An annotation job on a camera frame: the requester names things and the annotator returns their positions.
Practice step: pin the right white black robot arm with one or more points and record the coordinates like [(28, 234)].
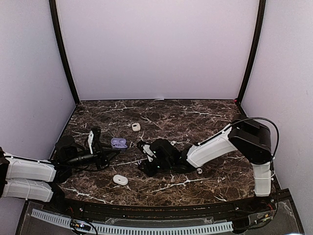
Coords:
[(247, 135)]

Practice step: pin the left black frame post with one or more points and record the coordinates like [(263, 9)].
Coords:
[(62, 50)]

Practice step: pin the right black frame post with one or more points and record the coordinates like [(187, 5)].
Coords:
[(253, 51)]

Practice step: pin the black frame post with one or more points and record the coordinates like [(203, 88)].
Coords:
[(62, 50), (253, 51)]

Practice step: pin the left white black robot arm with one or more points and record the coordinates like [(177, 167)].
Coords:
[(39, 179)]

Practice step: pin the beige earbud charging case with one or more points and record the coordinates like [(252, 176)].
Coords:
[(136, 127)]

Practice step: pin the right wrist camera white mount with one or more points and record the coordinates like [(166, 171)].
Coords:
[(148, 152)]

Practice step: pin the white slotted cable duct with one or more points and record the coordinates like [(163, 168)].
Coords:
[(87, 228)]

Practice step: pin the white charging case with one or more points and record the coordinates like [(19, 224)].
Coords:
[(120, 180)]

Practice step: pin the black front table rail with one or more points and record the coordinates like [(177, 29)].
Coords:
[(99, 211)]

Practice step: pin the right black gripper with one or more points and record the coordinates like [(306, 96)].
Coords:
[(148, 171)]

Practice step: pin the purple blue charging case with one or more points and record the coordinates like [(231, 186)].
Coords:
[(119, 143)]

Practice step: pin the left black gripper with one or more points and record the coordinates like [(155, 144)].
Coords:
[(99, 155)]

